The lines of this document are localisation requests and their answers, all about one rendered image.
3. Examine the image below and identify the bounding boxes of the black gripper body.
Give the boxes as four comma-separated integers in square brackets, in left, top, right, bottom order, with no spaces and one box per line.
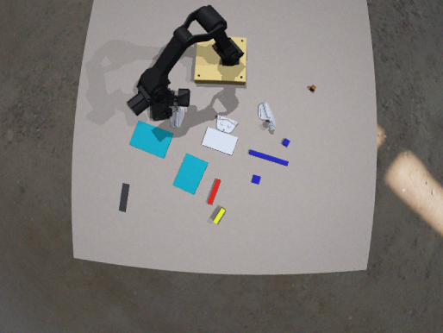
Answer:
[155,85,190,107]

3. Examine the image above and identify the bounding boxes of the red rectangular block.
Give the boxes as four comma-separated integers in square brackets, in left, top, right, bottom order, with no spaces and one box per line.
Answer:
[208,179,221,205]

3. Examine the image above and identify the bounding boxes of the dark grey flat bar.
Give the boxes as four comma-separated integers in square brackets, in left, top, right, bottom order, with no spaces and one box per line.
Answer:
[119,184,129,212]

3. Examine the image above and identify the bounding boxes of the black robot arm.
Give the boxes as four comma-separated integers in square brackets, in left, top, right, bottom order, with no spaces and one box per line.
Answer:
[128,5,244,121]

